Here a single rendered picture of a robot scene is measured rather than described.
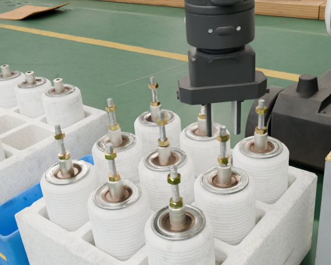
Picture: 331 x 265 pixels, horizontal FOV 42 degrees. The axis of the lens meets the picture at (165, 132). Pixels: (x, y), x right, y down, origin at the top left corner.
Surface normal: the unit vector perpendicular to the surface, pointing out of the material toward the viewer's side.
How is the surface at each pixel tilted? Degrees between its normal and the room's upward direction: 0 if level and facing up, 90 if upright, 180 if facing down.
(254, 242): 0
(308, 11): 90
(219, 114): 0
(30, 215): 0
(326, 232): 90
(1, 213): 88
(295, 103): 45
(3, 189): 90
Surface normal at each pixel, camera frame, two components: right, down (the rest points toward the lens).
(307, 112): -0.52, -0.33
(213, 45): -0.27, 0.47
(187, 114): -0.08, -0.88
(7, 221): 0.76, 0.21
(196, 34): -0.74, 0.37
